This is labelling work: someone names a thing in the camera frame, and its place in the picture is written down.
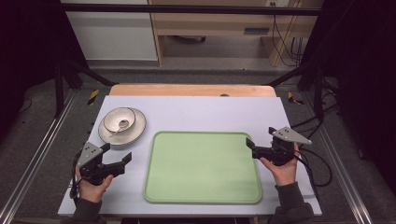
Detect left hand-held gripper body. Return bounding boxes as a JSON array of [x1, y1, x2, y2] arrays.
[[77, 141, 125, 187]]

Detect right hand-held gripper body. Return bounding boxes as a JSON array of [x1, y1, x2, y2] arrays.
[[253, 126, 313, 167]]

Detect person's left hand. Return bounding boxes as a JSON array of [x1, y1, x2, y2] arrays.
[[75, 174, 115, 204]]

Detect person's right hand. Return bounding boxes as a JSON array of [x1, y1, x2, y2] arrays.
[[259, 143, 303, 188]]

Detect white bowl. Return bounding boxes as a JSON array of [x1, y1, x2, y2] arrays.
[[103, 106, 137, 134]]

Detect white plate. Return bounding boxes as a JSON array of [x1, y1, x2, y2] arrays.
[[97, 106, 148, 147]]

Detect metal spoon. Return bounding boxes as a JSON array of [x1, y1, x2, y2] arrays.
[[108, 119, 131, 138]]

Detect green tray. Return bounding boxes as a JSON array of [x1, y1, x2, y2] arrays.
[[143, 131, 263, 205]]

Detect white table mat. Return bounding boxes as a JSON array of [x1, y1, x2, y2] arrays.
[[57, 95, 323, 217]]

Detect black metal stand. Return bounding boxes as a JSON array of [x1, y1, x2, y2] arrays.
[[53, 57, 117, 119], [265, 60, 325, 120]]

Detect wooden table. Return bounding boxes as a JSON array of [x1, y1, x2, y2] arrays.
[[108, 83, 277, 98]]

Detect black curtain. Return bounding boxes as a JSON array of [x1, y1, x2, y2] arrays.
[[0, 0, 92, 141], [300, 0, 396, 188]]

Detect white cabinet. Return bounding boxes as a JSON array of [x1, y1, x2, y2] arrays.
[[60, 0, 159, 62]]

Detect wooden desk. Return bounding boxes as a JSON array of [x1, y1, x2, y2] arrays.
[[147, 0, 325, 68]]

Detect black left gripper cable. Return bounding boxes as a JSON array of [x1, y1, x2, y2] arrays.
[[68, 148, 84, 200]]

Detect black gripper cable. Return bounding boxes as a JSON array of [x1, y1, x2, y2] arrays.
[[68, 148, 84, 200], [291, 145, 333, 202]]

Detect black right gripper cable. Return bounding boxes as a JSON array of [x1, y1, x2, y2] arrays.
[[291, 145, 333, 202]]

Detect black floor cables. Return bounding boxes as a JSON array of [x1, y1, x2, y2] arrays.
[[290, 77, 340, 141]]

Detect metal floor rail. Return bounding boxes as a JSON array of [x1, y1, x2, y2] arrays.
[[302, 91, 374, 224], [0, 89, 78, 224]]

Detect black hanging cables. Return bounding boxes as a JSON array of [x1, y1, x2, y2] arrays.
[[271, 1, 305, 67]]

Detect black horizontal frame bar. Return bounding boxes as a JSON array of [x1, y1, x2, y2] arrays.
[[60, 3, 323, 17]]

